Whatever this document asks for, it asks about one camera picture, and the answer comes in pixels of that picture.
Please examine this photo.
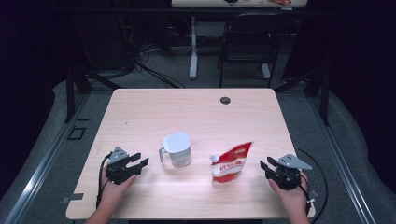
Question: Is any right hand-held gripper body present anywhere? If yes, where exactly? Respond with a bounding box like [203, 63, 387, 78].
[270, 153, 313, 191]

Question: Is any red and white spout pouch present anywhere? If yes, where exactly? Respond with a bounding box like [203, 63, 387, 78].
[209, 141, 253, 185]

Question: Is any white lidded jar with handle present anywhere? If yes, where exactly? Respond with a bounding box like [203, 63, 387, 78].
[158, 132, 192, 169]

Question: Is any person's right hand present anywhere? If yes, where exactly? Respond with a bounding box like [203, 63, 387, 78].
[268, 173, 310, 217]

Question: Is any person's left hand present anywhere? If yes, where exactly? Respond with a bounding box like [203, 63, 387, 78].
[98, 167, 138, 211]

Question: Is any black metal stand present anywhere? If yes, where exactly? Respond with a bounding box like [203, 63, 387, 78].
[64, 64, 123, 124]
[274, 66, 332, 127]

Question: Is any tall white desk leg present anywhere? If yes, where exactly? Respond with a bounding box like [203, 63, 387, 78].
[189, 16, 200, 80]

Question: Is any dark cabinet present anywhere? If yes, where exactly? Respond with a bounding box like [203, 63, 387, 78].
[70, 12, 135, 71]

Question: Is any black folding chair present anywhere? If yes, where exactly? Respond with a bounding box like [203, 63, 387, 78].
[217, 12, 295, 89]

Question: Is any right hand-held gripper black cable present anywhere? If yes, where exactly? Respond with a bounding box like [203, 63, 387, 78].
[293, 146, 330, 224]

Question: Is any hand-held gripper black cable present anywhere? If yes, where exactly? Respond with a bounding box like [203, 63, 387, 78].
[293, 146, 330, 224]
[95, 152, 113, 209]

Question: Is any left hand-held gripper black cable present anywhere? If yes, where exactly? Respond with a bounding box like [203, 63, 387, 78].
[95, 152, 113, 209]

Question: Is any aluminium floor rail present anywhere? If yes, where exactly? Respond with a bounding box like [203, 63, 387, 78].
[2, 92, 92, 224]
[306, 92, 378, 224]

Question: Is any bundle of black floor cables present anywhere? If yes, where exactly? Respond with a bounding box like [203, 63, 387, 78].
[134, 43, 187, 90]

